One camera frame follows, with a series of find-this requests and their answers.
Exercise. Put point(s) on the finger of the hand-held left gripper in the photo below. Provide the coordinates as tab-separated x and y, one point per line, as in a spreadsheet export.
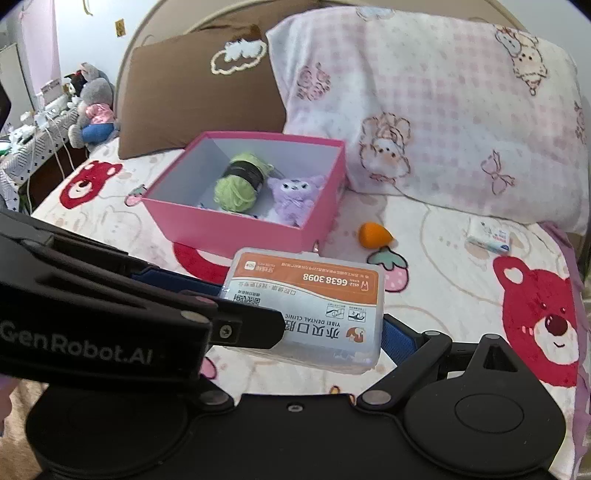
249	327
175	282

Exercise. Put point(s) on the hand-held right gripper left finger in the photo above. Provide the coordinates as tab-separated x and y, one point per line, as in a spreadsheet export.
216	399

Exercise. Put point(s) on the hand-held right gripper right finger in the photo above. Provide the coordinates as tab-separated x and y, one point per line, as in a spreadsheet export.
397	337

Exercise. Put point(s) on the clear orange-label plastic case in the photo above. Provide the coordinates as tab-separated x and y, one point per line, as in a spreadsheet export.
314	295

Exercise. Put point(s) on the pink cardboard box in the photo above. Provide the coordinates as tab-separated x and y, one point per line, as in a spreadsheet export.
231	230

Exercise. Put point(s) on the orange toy ball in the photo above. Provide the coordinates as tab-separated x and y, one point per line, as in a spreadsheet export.
374	235

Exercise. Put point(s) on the green yarn ball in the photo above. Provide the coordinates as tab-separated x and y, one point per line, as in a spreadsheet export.
233	194

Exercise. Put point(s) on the small white tissue pack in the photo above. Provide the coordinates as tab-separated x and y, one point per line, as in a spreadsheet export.
489	237

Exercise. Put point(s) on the purple plush toy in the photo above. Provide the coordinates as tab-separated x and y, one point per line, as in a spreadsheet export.
291	198

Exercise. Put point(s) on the brown pillow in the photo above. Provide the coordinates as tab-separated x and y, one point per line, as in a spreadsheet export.
184	106

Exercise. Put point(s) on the side table with dotted cloth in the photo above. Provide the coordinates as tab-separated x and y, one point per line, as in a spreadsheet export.
27	157

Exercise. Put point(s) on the grey plush toy pink shirt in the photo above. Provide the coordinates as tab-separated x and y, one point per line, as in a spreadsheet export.
97	106

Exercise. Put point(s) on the purple bed sheet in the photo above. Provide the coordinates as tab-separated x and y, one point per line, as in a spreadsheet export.
572	249

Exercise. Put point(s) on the dark plush toy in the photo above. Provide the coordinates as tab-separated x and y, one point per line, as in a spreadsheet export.
74	85

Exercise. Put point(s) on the pink checked pillow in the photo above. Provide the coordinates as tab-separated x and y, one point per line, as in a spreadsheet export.
438	115

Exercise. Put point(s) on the beige headboard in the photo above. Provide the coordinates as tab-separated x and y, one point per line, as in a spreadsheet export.
184	18

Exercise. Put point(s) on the pink curtain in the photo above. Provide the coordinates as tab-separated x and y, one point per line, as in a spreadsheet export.
41	41

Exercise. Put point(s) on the yellow wall sticker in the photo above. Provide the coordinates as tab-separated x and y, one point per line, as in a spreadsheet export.
120	27

